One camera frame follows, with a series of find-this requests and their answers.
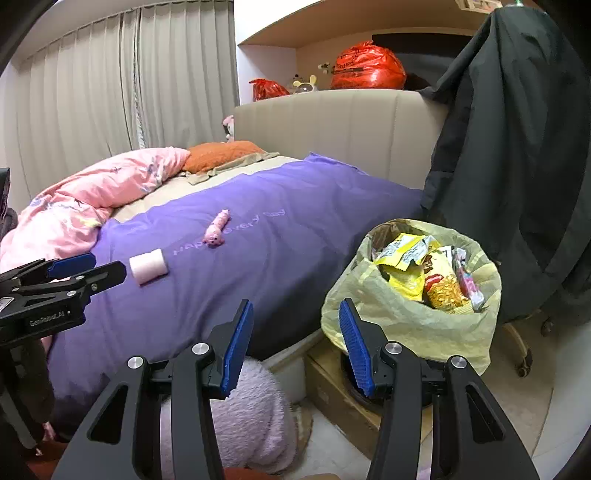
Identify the pink stick wrapper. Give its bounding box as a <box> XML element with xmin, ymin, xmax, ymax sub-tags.
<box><xmin>455</xmin><ymin>261</ymin><xmax>485</xmax><ymax>312</ymax></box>

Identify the yellow noodle snack bag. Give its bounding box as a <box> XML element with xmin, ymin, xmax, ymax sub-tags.
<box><xmin>422</xmin><ymin>251</ymin><xmax>472</xmax><ymax>310</ymax></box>

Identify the pink pig toy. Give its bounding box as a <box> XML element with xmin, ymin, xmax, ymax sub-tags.
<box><xmin>204</xmin><ymin>209</ymin><xmax>230</xmax><ymax>248</ymax></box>

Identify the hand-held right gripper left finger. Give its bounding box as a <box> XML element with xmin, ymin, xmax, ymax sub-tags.
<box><xmin>51</xmin><ymin>299</ymin><xmax>254</xmax><ymax>480</ymax></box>

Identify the small red plastic bag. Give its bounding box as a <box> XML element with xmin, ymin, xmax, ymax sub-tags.
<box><xmin>249</xmin><ymin>78</ymin><xmax>291</xmax><ymax>102</ymax></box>

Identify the purple blanket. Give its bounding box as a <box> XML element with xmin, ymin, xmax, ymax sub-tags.
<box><xmin>46</xmin><ymin>152</ymin><xmax>423</xmax><ymax>416</ymax></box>

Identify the black object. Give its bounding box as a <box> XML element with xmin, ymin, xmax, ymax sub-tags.
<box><xmin>0</xmin><ymin>168</ymin><xmax>18</xmax><ymax>241</ymax></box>

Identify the beige bed sheet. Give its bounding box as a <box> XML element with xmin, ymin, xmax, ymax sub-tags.
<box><xmin>111</xmin><ymin>156</ymin><xmax>301</xmax><ymax>222</ymax></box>

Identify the dark hanging jacket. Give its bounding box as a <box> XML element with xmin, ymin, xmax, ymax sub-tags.
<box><xmin>420</xmin><ymin>4</ymin><xmax>591</xmax><ymax>324</ymax></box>

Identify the orange pillow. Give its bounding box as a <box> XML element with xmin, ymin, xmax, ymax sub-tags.
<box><xmin>185</xmin><ymin>141</ymin><xmax>265</xmax><ymax>174</ymax></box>

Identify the grey curtain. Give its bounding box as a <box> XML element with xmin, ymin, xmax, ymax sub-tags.
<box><xmin>9</xmin><ymin>2</ymin><xmax>238</xmax><ymax>195</ymax></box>

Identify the curtain bead cord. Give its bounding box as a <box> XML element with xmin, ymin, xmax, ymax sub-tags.
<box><xmin>131</xmin><ymin>28</ymin><xmax>146</xmax><ymax>148</ymax></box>

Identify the yellow wrapper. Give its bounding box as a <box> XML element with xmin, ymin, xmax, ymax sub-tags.
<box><xmin>373</xmin><ymin>233</ymin><xmax>441</xmax><ymax>302</ymax></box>

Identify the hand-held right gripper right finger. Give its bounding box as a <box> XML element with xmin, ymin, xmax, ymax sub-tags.
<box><xmin>338</xmin><ymin>298</ymin><xmax>541</xmax><ymax>480</ymax></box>

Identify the chair base with casters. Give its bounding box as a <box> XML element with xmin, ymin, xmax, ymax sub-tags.
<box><xmin>501</xmin><ymin>314</ymin><xmax>555</xmax><ymax>377</ymax></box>

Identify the large red plastic bag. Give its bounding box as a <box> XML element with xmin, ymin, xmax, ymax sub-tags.
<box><xmin>329</xmin><ymin>41</ymin><xmax>407</xmax><ymax>90</ymax></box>

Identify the cardboard box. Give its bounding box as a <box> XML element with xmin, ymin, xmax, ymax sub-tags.
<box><xmin>305</xmin><ymin>342</ymin><xmax>444</xmax><ymax>457</ymax></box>

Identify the pink printed duvet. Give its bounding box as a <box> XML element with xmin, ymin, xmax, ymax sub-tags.
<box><xmin>0</xmin><ymin>148</ymin><xmax>191</xmax><ymax>273</ymax></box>

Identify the wooden wall shelf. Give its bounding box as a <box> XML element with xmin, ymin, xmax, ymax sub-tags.
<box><xmin>238</xmin><ymin>0</ymin><xmax>467</xmax><ymax>47</ymax></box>

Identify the beige pillow cloth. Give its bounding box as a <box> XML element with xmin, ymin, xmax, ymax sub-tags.
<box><xmin>187</xmin><ymin>151</ymin><xmax>281</xmax><ymax>185</ymax></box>

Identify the yellow plastic trash bag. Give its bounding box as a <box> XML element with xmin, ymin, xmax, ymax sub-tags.
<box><xmin>321</xmin><ymin>218</ymin><xmax>502</xmax><ymax>377</ymax></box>

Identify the beige padded headboard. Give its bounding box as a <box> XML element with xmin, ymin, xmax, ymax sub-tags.
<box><xmin>233</xmin><ymin>89</ymin><xmax>451</xmax><ymax>190</ymax></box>

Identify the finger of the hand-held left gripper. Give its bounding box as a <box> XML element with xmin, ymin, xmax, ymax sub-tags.
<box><xmin>68</xmin><ymin>261</ymin><xmax>127</xmax><ymax>297</ymax></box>
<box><xmin>0</xmin><ymin>253</ymin><xmax>96</xmax><ymax>284</ymax></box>

